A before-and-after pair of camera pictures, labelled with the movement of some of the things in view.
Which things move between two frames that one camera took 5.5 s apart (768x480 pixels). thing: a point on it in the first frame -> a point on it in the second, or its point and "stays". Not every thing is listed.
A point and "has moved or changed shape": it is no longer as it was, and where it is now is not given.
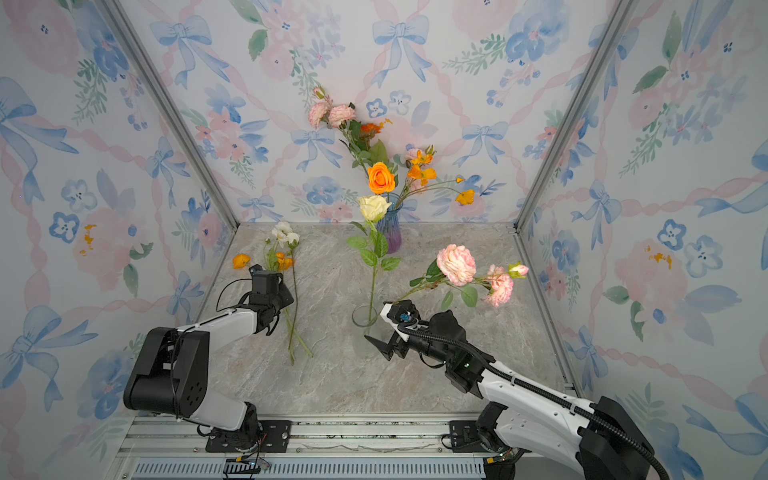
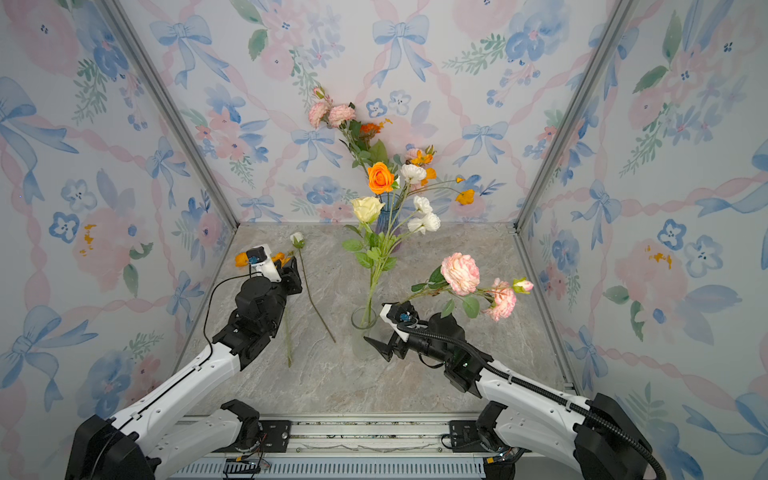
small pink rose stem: [455, 267] has moved or changed shape
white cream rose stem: [284, 233] -> [410, 214]
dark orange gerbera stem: [376, 153] stays
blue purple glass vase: [389, 224] stays
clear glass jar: [363, 318] stays
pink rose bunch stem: [341, 116] stays
